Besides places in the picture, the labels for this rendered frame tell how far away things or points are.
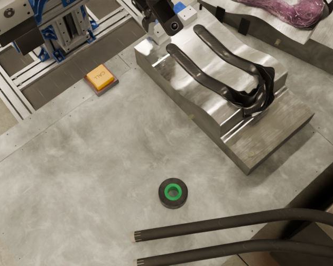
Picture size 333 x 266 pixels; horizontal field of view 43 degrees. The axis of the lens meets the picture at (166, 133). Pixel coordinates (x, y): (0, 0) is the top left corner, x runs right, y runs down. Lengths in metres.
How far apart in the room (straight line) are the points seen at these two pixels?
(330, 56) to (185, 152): 0.52
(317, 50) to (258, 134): 0.33
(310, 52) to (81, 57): 1.16
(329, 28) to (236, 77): 0.34
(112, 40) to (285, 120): 1.18
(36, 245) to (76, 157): 0.26
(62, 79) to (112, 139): 0.89
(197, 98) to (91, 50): 1.07
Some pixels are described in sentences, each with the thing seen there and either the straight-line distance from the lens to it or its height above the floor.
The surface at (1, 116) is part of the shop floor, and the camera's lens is 2.35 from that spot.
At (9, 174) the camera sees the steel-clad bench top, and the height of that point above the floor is 0.80.
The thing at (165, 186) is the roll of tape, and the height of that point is 0.83.
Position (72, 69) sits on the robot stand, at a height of 0.21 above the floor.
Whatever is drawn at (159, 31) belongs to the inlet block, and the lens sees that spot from 1.26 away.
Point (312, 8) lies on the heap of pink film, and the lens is 1.44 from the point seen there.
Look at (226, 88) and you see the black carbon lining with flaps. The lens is 1.20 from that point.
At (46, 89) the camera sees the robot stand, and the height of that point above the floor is 0.21.
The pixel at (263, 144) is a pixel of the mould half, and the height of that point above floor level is 0.86.
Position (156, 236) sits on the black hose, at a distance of 1.13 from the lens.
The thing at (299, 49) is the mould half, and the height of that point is 0.84.
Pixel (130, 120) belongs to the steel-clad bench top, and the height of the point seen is 0.80.
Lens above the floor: 1.95
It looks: 66 degrees down
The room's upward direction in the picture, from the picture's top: 3 degrees counter-clockwise
